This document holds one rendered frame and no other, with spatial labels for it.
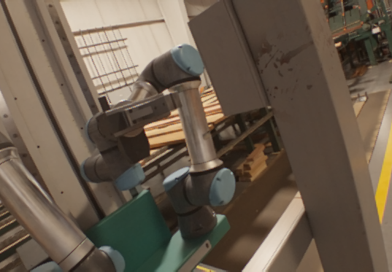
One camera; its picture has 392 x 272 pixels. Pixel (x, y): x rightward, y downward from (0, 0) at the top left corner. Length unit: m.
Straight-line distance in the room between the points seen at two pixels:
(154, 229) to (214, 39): 0.82
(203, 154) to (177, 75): 0.26
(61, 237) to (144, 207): 0.45
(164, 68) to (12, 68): 0.48
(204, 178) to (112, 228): 0.35
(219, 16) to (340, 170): 0.18
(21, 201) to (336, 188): 0.52
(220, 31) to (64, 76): 0.77
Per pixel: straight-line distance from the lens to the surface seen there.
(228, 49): 0.25
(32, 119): 0.92
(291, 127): 0.25
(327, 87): 0.23
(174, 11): 10.56
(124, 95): 8.10
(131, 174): 0.60
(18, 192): 0.57
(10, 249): 1.61
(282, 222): 0.32
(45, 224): 0.56
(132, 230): 0.94
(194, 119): 0.78
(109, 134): 0.46
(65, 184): 0.92
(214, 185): 0.77
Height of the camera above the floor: 1.19
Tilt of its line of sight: 10 degrees down
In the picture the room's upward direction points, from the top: 22 degrees counter-clockwise
